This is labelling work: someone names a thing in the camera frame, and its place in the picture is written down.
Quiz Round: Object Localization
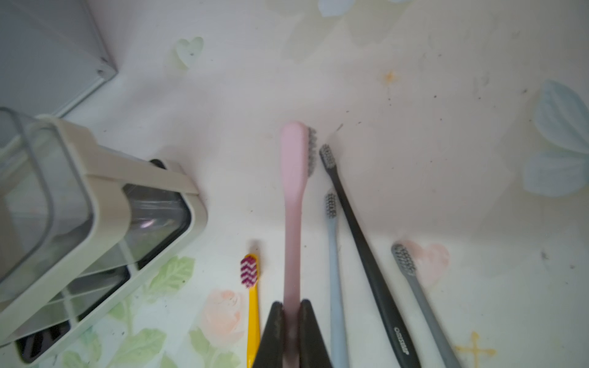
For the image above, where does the yellow toothbrush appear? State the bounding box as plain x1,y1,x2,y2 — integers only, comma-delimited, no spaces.
240,253,261,368

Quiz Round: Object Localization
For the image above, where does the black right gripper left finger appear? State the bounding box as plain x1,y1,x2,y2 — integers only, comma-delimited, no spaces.
252,301,285,368

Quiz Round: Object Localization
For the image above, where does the pink toothbrush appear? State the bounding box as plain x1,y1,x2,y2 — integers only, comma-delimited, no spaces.
281,122,316,367

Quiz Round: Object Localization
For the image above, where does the grey toothbrush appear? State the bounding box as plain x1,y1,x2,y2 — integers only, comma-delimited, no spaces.
391,243,462,368

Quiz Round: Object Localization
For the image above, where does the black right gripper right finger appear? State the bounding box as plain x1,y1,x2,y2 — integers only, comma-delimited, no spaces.
298,299,333,368

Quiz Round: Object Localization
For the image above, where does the light blue toothbrush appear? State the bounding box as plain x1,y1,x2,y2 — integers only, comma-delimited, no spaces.
325,193,350,368

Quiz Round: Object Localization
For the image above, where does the white clear toothbrush holder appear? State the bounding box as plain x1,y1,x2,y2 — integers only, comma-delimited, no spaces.
1,108,207,367

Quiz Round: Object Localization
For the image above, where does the black toothbrush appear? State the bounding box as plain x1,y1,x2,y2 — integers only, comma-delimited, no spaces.
319,144,421,368

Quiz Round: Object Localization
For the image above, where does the silver aluminium first aid case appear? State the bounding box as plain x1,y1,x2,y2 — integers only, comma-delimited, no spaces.
1,1,117,117

